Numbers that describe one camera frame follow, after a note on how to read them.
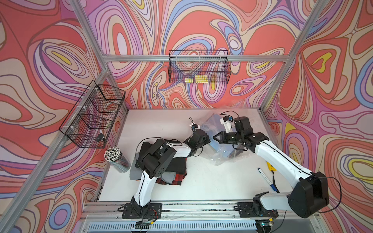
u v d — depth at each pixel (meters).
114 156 0.74
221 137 0.70
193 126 0.89
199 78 0.91
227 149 0.75
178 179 0.82
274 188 0.80
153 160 0.53
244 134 0.61
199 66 0.97
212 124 0.84
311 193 0.40
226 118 0.73
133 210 0.64
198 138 0.76
